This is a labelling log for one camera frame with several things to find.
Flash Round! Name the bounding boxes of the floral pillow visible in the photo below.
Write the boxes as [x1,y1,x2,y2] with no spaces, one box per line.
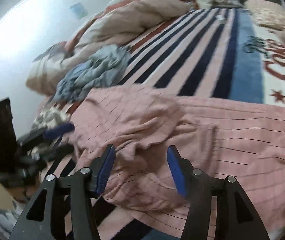
[244,0,285,31]

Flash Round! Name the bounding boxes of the pink striped duvet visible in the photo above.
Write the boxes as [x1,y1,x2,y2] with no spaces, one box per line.
[25,0,191,95]

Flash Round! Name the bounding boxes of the small white box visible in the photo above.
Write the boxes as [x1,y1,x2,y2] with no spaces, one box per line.
[216,15,226,24]

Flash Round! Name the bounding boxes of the person left hand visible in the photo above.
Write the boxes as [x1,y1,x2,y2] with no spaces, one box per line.
[5,174,42,203]

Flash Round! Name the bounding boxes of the striped Coke blanket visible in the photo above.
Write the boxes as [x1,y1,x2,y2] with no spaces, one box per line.
[32,7,285,240]

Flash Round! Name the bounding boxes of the blue wall poster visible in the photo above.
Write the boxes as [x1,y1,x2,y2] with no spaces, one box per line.
[70,2,88,19]

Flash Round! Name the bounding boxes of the light blue garment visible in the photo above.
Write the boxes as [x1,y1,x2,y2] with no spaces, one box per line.
[75,44,132,98]

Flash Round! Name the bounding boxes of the pink checked pants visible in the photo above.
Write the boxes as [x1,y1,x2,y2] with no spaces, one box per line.
[67,85,285,236]

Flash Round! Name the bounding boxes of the blue denim garment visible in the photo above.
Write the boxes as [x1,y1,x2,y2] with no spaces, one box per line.
[53,62,93,102]

